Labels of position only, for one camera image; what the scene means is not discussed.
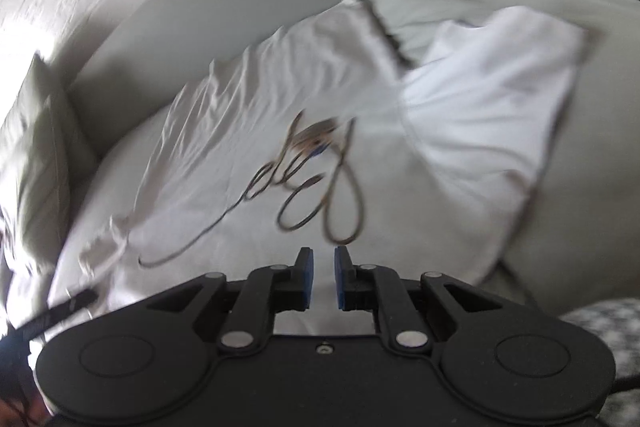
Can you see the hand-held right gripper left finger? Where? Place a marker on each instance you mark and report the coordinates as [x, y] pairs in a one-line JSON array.
[[305, 279]]

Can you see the white t-shirt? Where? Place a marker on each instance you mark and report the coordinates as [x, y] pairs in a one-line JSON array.
[[450, 132]]

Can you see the grey sofa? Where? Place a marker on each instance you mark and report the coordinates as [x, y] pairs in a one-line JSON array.
[[575, 132]]

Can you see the small beige pillow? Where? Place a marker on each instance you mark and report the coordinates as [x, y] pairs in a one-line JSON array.
[[80, 147]]

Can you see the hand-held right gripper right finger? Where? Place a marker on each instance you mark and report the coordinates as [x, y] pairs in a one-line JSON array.
[[342, 279]]

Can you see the large beige pillow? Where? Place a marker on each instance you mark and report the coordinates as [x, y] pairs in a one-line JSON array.
[[25, 157]]

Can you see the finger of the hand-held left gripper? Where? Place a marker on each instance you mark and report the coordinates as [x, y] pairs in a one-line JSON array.
[[65, 308]]

